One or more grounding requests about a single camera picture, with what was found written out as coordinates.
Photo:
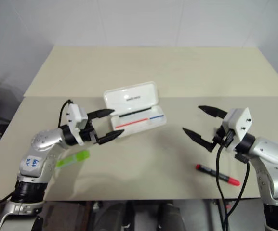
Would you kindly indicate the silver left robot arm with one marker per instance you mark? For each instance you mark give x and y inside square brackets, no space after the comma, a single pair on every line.
[44,139]

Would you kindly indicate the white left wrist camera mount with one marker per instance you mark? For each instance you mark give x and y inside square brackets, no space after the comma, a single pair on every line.
[75,118]

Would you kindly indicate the green plastic tube package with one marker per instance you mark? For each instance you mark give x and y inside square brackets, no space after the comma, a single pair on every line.
[73,158]

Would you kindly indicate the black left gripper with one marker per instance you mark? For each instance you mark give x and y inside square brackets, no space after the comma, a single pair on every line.
[88,134]

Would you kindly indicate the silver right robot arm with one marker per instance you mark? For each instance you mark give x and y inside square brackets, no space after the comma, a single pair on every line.
[271,149]

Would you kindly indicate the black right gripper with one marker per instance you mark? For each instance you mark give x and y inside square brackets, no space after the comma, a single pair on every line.
[225,138]

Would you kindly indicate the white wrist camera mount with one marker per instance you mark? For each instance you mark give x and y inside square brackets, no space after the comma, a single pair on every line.
[75,118]
[240,120]

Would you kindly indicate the white plastic pencil case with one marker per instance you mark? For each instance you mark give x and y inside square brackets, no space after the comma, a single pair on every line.
[129,96]

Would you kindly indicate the black marker with red cap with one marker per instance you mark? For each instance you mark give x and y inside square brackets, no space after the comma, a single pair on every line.
[208,170]

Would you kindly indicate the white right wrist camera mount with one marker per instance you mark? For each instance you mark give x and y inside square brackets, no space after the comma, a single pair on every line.
[240,120]

